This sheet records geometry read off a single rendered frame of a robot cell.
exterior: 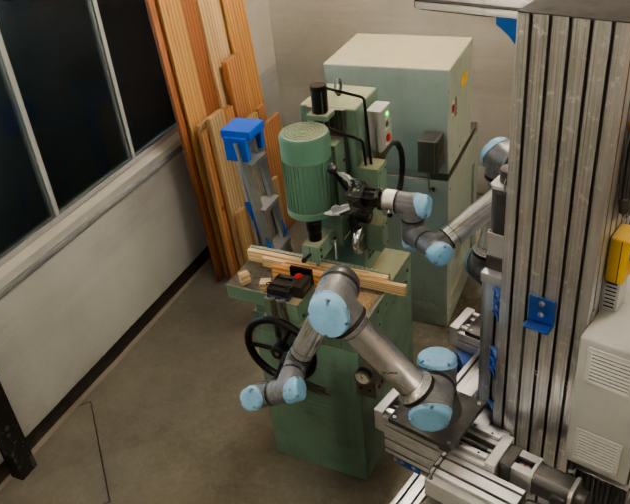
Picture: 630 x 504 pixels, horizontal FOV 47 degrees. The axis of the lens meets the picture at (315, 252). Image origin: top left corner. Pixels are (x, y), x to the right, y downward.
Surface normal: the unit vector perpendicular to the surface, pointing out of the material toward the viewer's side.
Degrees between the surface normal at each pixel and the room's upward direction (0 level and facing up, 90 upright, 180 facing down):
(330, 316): 84
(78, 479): 0
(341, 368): 90
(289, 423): 90
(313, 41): 90
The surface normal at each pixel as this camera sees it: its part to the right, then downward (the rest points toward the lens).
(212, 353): -0.09, -0.83
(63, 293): 0.92, 0.15
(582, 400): -0.62, 0.48
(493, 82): -0.39, 0.54
